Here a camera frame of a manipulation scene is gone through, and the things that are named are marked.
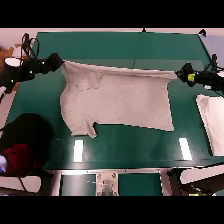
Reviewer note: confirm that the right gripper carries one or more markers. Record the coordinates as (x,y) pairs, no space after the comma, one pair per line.
(186,75)

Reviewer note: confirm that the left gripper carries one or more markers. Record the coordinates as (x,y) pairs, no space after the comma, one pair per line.
(55,62)

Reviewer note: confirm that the beige T-shirt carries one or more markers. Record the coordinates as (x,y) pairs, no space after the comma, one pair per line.
(116,100)

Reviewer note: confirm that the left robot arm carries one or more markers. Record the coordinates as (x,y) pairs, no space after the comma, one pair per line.
(20,74)

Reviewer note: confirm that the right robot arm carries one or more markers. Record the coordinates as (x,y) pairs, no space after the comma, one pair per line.
(210,79)

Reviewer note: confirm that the white garment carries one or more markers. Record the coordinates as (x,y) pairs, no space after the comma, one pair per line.
(213,120)

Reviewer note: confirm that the red garment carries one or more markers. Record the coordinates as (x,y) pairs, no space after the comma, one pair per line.
(19,158)

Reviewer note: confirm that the silver frame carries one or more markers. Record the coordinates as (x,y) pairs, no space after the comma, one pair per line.
(106,182)

